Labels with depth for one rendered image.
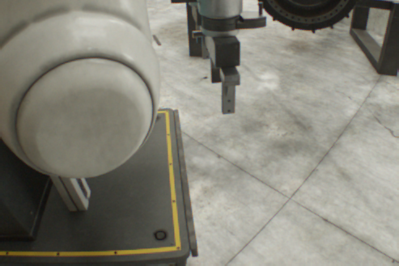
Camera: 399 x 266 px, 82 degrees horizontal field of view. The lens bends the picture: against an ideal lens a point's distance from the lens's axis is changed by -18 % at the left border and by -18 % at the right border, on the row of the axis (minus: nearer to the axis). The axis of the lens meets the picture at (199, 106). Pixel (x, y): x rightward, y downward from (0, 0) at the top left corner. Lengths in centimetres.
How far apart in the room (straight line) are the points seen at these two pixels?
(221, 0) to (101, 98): 37
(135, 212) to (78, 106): 68
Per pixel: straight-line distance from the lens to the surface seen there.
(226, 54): 52
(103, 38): 18
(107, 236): 82
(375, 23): 392
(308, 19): 128
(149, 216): 82
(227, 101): 56
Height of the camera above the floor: 99
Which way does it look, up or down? 33 degrees down
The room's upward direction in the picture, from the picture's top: 3 degrees counter-clockwise
